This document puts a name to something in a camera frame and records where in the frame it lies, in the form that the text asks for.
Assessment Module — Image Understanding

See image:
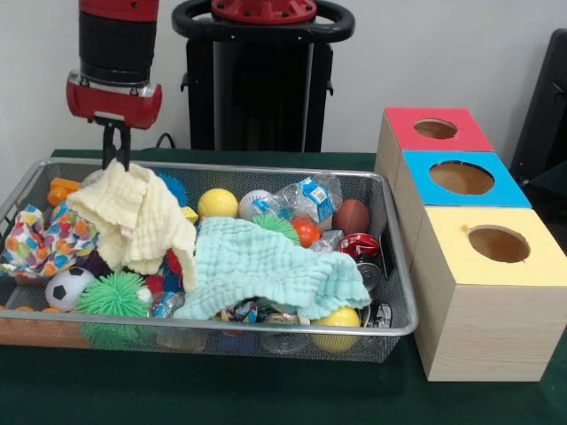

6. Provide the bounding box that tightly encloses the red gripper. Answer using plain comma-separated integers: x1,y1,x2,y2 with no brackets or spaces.
66,73,163,172

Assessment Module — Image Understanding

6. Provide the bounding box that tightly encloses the white baseball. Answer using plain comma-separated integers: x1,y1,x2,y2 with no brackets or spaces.
239,189,272,222

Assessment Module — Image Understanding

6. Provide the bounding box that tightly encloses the colourful patterned cloth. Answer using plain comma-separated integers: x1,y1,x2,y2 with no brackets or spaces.
0,205,98,282

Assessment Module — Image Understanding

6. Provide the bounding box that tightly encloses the red soda can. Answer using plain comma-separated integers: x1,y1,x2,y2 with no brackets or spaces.
338,233,382,265

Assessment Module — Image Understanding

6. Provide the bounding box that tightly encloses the yellow ball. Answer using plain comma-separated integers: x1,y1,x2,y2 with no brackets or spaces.
312,306,362,352
198,188,240,220

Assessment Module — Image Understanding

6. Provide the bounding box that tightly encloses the mint green cloth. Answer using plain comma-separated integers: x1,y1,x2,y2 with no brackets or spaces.
173,217,372,321

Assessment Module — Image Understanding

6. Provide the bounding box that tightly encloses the small soccer ball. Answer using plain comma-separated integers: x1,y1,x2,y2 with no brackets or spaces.
46,267,97,313

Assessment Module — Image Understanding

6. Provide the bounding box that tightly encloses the clear mesh bin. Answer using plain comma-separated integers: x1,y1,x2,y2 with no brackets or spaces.
0,159,418,360

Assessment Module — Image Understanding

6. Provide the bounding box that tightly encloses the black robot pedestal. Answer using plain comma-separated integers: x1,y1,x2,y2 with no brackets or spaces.
173,0,355,151

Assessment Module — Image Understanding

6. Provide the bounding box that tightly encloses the cream knitted cloth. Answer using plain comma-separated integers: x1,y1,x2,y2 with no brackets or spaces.
66,161,198,293

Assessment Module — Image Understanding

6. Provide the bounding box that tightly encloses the green spiky ball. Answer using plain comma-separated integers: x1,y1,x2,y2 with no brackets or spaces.
78,271,153,318

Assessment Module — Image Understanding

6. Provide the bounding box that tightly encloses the wooden box with three holes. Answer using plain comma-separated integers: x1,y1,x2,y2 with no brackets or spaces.
375,107,567,383

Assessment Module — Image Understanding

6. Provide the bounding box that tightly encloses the brown toy football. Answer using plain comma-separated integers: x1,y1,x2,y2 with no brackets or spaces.
332,199,371,236

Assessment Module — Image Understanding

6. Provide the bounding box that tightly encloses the dark green table cloth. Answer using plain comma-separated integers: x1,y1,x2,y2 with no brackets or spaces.
0,149,567,425

